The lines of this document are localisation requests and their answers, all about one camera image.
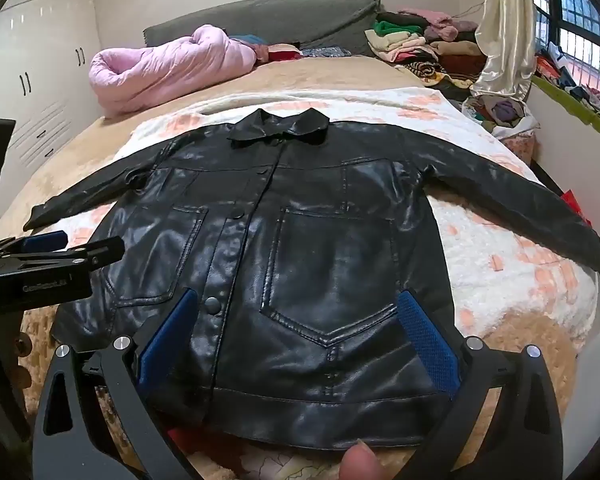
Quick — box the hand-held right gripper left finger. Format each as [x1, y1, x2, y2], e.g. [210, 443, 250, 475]
[32, 287, 201, 480]

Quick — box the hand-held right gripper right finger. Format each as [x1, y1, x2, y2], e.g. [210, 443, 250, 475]
[396, 290, 566, 480]

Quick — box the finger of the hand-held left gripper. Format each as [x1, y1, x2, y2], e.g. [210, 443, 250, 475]
[0, 231, 68, 261]
[10, 237, 126, 275]

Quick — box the black leather jacket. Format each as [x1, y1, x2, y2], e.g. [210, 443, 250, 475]
[24, 108, 600, 448]

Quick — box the white bag of clothes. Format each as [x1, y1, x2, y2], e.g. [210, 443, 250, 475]
[462, 92, 536, 141]

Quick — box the heap of clothes on windowsill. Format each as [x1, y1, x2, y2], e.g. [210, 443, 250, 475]
[532, 42, 600, 126]

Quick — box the pile of folded clothes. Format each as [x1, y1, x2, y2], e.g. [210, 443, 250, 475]
[364, 7, 491, 91]

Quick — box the person's left hand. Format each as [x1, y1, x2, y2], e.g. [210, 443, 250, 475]
[14, 332, 32, 392]

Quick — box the person's right hand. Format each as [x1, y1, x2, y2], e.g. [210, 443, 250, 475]
[340, 439, 387, 480]

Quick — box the white orange bear-print blanket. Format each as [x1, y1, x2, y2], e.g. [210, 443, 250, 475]
[25, 85, 598, 351]

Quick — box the white wardrobe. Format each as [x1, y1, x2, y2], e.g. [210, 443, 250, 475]
[0, 0, 103, 221]

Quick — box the pink quilt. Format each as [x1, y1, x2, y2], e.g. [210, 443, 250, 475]
[89, 24, 258, 117]

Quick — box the red packet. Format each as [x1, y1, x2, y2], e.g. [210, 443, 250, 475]
[560, 189, 593, 228]

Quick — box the pink floral cloth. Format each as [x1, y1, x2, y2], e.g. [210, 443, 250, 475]
[505, 132, 537, 165]

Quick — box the teal cloth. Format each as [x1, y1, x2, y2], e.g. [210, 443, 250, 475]
[229, 34, 271, 49]

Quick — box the red cloth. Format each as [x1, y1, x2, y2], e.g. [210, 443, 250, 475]
[267, 44, 303, 63]

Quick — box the green windowsill cloth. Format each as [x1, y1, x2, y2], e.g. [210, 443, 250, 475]
[530, 75, 600, 147]

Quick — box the grey padded headboard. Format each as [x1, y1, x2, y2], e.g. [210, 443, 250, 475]
[142, 0, 381, 58]

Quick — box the blue patterned cloth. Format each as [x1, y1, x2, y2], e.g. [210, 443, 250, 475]
[300, 46, 353, 59]

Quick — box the cream satin curtain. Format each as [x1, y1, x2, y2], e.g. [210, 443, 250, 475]
[469, 0, 537, 98]

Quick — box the barred window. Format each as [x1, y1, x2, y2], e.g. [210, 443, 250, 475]
[527, 0, 600, 91]

